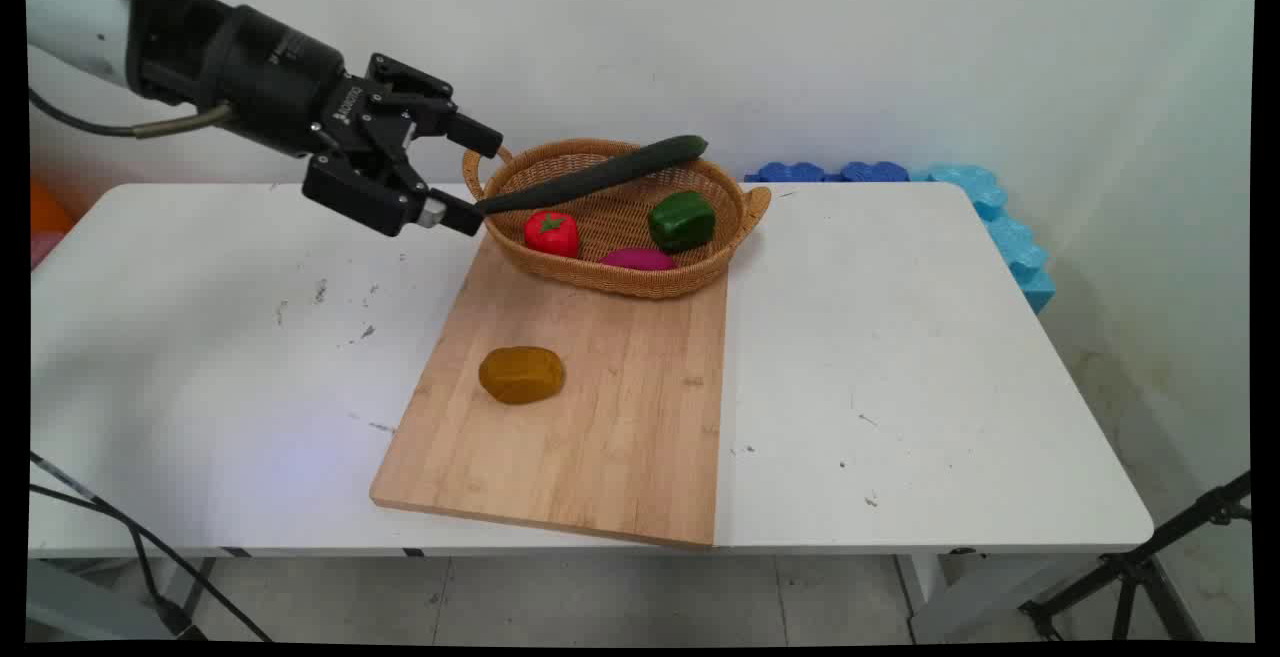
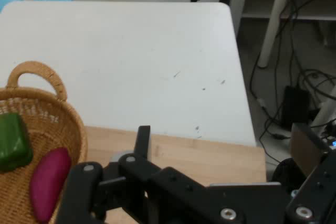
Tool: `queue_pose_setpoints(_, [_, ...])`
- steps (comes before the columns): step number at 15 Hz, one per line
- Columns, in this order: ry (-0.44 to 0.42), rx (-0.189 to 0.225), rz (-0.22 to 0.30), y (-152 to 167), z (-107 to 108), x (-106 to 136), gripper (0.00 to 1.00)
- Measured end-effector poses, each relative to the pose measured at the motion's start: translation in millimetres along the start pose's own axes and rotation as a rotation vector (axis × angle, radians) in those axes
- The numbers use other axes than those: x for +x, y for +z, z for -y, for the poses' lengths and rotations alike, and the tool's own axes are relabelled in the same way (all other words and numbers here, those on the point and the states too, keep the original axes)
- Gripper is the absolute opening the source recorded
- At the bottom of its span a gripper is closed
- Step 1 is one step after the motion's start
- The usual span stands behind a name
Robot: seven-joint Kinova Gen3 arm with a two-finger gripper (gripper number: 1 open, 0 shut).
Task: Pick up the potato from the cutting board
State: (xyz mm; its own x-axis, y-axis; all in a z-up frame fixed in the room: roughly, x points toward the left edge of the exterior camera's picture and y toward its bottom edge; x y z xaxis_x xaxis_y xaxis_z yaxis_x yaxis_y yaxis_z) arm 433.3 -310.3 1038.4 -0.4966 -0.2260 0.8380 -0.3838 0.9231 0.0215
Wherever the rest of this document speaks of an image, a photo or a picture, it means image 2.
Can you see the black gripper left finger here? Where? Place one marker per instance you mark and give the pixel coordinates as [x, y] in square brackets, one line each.
[126, 182]

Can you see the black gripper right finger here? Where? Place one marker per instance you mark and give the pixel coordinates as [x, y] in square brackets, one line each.
[315, 197]

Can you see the bamboo wooden cutting board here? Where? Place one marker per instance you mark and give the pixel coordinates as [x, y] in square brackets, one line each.
[197, 155]

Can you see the purple toy sweet potato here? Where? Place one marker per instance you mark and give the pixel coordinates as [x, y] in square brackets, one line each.
[50, 182]

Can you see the black power adapter brick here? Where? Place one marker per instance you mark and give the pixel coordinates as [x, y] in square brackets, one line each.
[295, 106]

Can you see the green toy bell pepper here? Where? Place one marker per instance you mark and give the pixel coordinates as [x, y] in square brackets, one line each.
[13, 142]

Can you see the white round furniture leg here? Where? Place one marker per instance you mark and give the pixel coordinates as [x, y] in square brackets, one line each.
[275, 11]

